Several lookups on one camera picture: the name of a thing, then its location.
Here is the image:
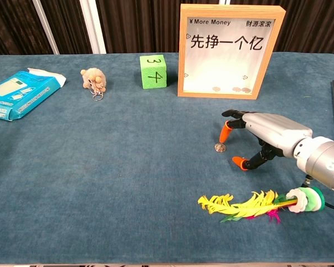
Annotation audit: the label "beige plush keychain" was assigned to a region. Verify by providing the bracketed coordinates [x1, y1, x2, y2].
[80, 67, 107, 102]

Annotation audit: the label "yellow feather shuttlecock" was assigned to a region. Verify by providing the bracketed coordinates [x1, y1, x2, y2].
[197, 186, 326, 224]

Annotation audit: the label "green foam number cube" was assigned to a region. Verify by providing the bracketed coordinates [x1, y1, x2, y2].
[139, 54, 168, 90]

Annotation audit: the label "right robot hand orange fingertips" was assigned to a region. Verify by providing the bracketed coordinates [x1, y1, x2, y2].
[218, 110, 314, 171]

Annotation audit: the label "thin grey frame beam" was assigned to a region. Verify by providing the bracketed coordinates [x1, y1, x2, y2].
[32, 0, 61, 55]

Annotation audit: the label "dark pleated curtain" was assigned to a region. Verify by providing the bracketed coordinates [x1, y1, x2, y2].
[0, 0, 334, 56]

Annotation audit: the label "wooden coin bank frame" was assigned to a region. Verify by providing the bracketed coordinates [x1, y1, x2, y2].
[177, 3, 287, 100]

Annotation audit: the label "blue cardboard box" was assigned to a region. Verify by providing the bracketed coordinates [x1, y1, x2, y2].
[0, 67, 67, 122]

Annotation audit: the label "blue table cloth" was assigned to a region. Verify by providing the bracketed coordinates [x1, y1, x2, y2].
[0, 52, 334, 265]

